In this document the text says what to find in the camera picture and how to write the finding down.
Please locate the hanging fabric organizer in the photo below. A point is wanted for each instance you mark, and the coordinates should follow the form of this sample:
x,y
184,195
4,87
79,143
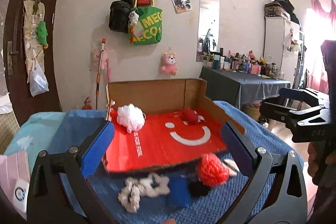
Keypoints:
x,y
33,50

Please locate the red mesh bath pouf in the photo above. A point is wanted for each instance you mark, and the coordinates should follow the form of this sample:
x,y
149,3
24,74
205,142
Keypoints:
x,y
211,171

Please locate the green plush toy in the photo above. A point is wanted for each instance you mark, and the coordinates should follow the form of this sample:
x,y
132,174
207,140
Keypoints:
x,y
42,34

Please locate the photo collage on wall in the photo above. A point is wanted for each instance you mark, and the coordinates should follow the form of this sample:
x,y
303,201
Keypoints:
x,y
182,6

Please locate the white mesh bath pouf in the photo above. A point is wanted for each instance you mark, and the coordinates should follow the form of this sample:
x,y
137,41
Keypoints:
x,y
131,117

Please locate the dark brown door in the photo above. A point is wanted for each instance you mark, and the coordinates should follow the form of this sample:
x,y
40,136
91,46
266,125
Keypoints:
x,y
24,104

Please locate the white plastic bag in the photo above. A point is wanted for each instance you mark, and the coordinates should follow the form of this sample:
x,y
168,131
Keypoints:
x,y
38,80

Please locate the right hand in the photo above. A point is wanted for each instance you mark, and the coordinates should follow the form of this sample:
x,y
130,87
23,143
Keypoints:
x,y
321,164

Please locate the wall mirror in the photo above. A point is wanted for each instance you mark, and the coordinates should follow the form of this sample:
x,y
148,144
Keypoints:
x,y
208,28

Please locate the black fluffy pompom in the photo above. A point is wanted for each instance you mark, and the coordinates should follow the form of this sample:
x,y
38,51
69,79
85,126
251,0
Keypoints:
x,y
197,189

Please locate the round beige powder puff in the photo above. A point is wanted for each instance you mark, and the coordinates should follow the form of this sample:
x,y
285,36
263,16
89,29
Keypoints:
x,y
232,167

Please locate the white wardrobe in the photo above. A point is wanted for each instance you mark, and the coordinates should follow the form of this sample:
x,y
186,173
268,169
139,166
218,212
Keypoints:
x,y
282,45

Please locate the table with dark cloth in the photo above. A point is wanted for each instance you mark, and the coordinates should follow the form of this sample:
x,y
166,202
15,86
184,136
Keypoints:
x,y
238,88

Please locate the mop with orange handle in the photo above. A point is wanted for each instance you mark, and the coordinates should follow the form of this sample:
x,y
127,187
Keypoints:
x,y
103,42

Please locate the blue knitted blanket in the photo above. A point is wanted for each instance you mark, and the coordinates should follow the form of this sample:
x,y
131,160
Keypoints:
x,y
73,127

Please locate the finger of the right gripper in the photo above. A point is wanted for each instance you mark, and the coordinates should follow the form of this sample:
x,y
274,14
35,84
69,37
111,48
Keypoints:
x,y
287,115
294,94

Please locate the blue sponge cloth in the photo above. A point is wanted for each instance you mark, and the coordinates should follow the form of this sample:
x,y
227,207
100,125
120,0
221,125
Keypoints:
x,y
179,195

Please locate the pink plush toy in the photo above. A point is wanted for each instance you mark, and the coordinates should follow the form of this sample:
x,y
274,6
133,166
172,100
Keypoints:
x,y
169,66

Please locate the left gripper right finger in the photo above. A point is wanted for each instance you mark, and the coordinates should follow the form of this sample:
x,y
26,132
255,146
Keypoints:
x,y
275,190

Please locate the green tote bag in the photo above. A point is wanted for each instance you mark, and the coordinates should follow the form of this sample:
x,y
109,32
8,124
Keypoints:
x,y
145,25

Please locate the red-lined cardboard box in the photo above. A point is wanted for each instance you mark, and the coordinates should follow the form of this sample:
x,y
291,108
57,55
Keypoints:
x,y
165,140

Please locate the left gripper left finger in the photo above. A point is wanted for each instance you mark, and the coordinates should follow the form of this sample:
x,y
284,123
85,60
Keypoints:
x,y
47,201

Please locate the white crochet scrunchie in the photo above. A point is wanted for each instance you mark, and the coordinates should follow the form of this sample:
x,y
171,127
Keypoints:
x,y
130,195

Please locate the black backpack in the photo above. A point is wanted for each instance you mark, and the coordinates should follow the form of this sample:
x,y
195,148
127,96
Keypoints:
x,y
119,15

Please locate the dark red knitted item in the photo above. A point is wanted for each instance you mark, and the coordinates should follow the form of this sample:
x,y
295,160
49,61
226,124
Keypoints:
x,y
189,116

